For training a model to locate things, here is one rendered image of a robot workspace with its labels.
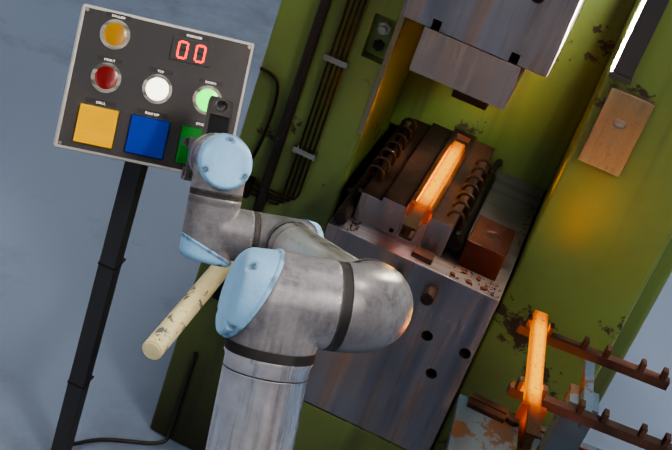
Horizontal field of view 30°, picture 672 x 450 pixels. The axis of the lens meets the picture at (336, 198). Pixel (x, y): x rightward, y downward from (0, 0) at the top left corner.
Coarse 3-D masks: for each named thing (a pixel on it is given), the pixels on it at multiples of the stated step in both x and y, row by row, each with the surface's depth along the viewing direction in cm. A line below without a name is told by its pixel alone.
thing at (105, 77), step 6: (108, 66) 241; (96, 72) 241; (102, 72) 241; (108, 72) 241; (114, 72) 241; (96, 78) 241; (102, 78) 241; (108, 78) 241; (114, 78) 242; (102, 84) 241; (108, 84) 241; (114, 84) 242
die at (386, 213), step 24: (408, 144) 281; (432, 144) 282; (480, 144) 289; (384, 168) 268; (408, 168) 269; (432, 168) 271; (456, 168) 274; (384, 192) 260; (408, 192) 261; (456, 192) 267; (360, 216) 260; (384, 216) 258; (432, 216) 256; (456, 216) 258; (408, 240) 259; (432, 240) 257
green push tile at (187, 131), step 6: (186, 126) 245; (186, 132) 245; (192, 132) 245; (198, 132) 246; (180, 138) 245; (180, 144) 245; (180, 150) 245; (186, 150) 245; (180, 156) 245; (186, 156) 245; (180, 162) 245
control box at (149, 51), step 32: (96, 32) 240; (128, 32) 242; (160, 32) 243; (192, 32) 245; (96, 64) 241; (128, 64) 242; (160, 64) 244; (192, 64) 245; (224, 64) 247; (64, 96) 240; (96, 96) 241; (128, 96) 243; (192, 96) 246; (224, 96) 247; (64, 128) 240; (128, 128) 243; (128, 160) 244; (160, 160) 245
